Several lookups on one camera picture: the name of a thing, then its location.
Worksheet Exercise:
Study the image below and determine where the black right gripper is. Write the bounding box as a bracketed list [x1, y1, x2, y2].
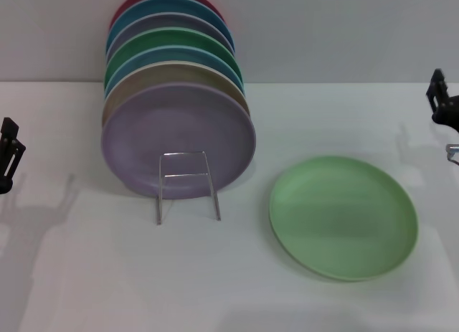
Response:
[426, 68, 459, 133]

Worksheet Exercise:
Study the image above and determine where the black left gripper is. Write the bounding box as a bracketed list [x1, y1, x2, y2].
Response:
[0, 117, 26, 196]

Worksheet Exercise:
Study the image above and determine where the light green plate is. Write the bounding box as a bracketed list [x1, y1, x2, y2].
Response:
[268, 154, 420, 283]

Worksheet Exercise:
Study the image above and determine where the lavender plate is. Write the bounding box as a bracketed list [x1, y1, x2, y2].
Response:
[100, 81, 257, 199]

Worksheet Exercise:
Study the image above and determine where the beige plate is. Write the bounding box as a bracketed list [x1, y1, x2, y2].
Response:
[100, 60, 251, 128]

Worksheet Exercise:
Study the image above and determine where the light blue plate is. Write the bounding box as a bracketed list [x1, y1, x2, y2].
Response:
[103, 44, 245, 96]

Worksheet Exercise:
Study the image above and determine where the dark green plate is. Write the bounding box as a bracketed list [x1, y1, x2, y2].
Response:
[104, 27, 243, 82]

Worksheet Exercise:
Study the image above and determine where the grey purple plate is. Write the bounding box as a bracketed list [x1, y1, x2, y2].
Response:
[105, 12, 236, 57]

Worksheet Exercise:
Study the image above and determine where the teal blue plate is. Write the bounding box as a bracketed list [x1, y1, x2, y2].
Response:
[106, 0, 236, 53]

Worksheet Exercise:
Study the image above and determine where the right wrist cable with connector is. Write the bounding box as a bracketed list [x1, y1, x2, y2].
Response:
[445, 143, 459, 165]

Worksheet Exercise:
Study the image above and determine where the metal wire plate rack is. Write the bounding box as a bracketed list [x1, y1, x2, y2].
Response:
[156, 151, 222, 226]

